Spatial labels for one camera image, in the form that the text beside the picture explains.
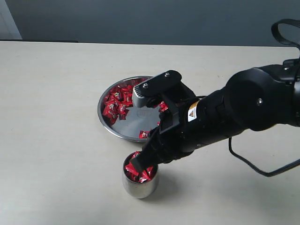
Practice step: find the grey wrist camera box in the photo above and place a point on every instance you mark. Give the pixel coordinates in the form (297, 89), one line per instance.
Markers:
(150, 92)

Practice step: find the red candy left edge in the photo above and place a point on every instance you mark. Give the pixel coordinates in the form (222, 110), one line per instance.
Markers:
(111, 113)

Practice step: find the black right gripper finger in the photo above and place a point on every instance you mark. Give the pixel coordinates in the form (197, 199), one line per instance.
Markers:
(150, 155)

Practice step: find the round stainless steel plate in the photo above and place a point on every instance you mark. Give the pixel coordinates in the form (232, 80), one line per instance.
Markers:
(131, 119)

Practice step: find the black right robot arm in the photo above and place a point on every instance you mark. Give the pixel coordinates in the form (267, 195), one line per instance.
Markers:
(256, 99)

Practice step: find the red candy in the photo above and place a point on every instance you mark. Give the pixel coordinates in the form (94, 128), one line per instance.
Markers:
(135, 154)
(144, 134)

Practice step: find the stainless steel cup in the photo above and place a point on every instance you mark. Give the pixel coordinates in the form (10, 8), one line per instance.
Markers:
(136, 189)

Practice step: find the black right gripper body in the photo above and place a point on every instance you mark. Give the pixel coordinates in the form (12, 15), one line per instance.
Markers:
(202, 123)

